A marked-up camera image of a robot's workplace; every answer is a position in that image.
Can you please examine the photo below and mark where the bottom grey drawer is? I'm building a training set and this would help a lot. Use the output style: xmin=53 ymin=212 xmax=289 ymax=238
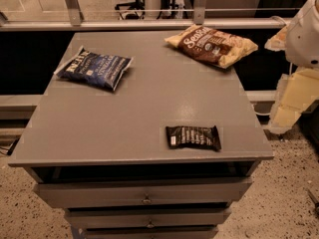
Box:
xmin=84 ymin=226 xmax=218 ymax=239

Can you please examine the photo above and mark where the grey drawer cabinet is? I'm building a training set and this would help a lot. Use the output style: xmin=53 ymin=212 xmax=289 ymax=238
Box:
xmin=7 ymin=30 xmax=275 ymax=239

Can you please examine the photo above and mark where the brown Sea Salt chip bag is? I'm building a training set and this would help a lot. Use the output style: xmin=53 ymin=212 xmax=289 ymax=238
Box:
xmin=164 ymin=25 xmax=258 ymax=69

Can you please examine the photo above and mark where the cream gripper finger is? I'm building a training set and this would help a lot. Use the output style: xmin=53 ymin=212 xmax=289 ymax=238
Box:
xmin=268 ymin=67 xmax=319 ymax=133
xmin=264 ymin=26 xmax=288 ymax=52

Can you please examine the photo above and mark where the blue kettle chip bag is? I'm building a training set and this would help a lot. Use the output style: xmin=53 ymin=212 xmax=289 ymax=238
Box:
xmin=54 ymin=46 xmax=133 ymax=91

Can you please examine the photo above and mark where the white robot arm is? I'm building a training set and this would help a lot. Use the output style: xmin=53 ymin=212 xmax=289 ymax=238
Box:
xmin=265 ymin=0 xmax=319 ymax=134

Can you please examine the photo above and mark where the top grey drawer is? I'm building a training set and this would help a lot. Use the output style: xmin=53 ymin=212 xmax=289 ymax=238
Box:
xmin=34 ymin=177 xmax=252 ymax=208

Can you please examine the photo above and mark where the small black snack bag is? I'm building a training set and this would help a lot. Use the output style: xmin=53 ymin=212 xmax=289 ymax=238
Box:
xmin=165 ymin=125 xmax=221 ymax=151

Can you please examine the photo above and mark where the black office chair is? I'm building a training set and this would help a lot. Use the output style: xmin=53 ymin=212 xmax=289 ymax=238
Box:
xmin=112 ymin=0 xmax=146 ymax=20

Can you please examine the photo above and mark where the grey drawer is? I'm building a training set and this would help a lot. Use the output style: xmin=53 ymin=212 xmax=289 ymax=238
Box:
xmin=84 ymin=226 xmax=218 ymax=239
xmin=34 ymin=177 xmax=252 ymax=208
xmin=65 ymin=207 xmax=231 ymax=229

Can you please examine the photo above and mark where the middle grey drawer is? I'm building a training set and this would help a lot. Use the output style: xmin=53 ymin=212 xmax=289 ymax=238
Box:
xmin=65 ymin=207 xmax=231 ymax=229

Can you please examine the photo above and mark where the grey metal railing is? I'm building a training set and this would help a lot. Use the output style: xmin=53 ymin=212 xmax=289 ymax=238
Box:
xmin=0 ymin=0 xmax=295 ymax=32

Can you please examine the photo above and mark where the white cable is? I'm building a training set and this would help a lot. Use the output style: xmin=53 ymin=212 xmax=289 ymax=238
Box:
xmin=251 ymin=103 xmax=272 ymax=118

